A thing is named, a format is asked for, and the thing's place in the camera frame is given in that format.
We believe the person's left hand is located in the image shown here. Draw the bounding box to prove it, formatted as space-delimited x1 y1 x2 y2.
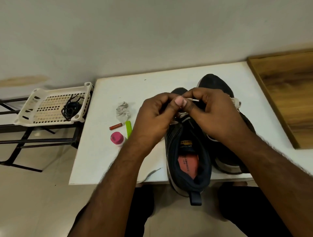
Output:
128 92 186 158

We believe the person's right hand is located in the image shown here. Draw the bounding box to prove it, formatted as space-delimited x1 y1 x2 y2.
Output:
182 87 255 149

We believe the grey shoelace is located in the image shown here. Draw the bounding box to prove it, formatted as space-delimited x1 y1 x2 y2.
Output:
230 97 243 112

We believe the dark sneaker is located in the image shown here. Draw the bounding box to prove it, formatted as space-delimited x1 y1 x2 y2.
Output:
197 73 257 175
164 87 213 206

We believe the grey shoelaces bundle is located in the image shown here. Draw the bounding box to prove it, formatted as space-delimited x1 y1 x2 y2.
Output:
136 100 192 184

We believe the black shoelace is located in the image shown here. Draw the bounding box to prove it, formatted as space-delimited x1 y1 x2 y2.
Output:
65 94 87 117
61 99 83 122

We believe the person's right forearm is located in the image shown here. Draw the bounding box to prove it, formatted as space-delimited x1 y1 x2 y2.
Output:
234 132 313 237

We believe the person's left forearm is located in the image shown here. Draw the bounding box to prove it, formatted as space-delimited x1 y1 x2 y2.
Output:
67 142 155 237

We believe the green marker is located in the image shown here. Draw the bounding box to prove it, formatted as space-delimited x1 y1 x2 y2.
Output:
125 120 133 139

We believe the crumpled white paper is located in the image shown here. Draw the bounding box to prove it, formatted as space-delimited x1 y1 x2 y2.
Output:
115 101 132 123

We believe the pink capped white bottle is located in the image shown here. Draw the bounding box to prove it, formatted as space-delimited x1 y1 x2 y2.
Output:
110 131 126 147

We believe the wooden board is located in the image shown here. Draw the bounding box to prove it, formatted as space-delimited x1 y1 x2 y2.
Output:
246 49 313 150

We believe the white perforated plastic tray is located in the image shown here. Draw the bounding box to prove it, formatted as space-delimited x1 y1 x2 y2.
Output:
13 81 94 128

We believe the black metal rack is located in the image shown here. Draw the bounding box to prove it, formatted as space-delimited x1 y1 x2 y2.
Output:
0 97 86 173

